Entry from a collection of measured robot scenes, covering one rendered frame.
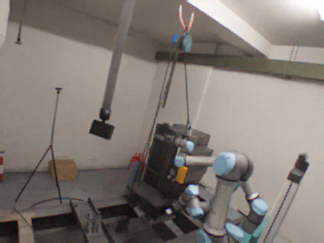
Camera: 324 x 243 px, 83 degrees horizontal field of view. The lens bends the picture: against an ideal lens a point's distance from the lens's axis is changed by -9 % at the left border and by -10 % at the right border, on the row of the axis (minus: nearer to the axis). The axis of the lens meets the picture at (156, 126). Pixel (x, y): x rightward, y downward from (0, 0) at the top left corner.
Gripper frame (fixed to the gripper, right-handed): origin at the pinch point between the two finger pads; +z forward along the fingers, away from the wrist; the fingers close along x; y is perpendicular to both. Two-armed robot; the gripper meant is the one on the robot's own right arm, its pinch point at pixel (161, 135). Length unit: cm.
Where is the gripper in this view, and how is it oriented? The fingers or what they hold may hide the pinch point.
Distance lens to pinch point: 180.0
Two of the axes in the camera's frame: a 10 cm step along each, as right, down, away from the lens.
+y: -2.4, 9.6, 1.6
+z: -7.9, -2.9, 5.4
